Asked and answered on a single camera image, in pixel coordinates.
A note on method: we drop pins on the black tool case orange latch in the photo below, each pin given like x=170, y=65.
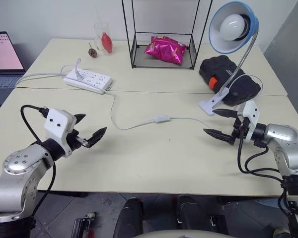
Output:
x=218, y=67

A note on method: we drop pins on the white power strip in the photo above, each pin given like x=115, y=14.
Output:
x=94, y=79

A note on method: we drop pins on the brown dried seed pod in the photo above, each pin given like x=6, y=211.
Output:
x=92, y=52

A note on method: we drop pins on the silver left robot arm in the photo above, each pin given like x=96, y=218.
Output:
x=17, y=161

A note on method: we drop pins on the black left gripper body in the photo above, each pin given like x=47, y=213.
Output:
x=73, y=141

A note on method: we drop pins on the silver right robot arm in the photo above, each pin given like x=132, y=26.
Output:
x=283, y=134

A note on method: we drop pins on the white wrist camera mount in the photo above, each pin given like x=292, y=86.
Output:
x=55, y=121
x=252, y=111

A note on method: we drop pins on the white power plug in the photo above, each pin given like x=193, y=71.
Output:
x=78, y=75

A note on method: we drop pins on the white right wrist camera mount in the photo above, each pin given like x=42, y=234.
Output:
x=252, y=111

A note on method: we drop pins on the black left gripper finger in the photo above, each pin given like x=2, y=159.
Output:
x=96, y=137
x=80, y=117

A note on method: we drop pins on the clear drinking glass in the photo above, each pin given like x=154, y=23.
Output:
x=98, y=32

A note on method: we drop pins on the blue white clip desk lamp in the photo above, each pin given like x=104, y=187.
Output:
x=216, y=32

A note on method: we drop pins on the dark rounded shape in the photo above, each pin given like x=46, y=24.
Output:
x=129, y=218
x=191, y=213

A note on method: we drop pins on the pale rounded robot body edge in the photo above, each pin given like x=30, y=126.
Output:
x=176, y=234

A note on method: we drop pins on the grey laptop pink screen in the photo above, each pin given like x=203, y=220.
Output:
x=2, y=52

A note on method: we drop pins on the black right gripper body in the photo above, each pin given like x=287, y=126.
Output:
x=239, y=132

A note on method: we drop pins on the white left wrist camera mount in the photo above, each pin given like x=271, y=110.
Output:
x=55, y=121

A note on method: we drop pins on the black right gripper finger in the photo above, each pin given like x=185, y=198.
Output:
x=226, y=113
x=218, y=135

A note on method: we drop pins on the red pointed fruit-shaped toy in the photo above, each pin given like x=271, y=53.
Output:
x=106, y=42

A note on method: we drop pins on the pink snack bag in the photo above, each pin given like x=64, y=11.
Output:
x=164, y=49

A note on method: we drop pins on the black wheeled floor base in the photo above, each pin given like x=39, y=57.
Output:
x=84, y=225

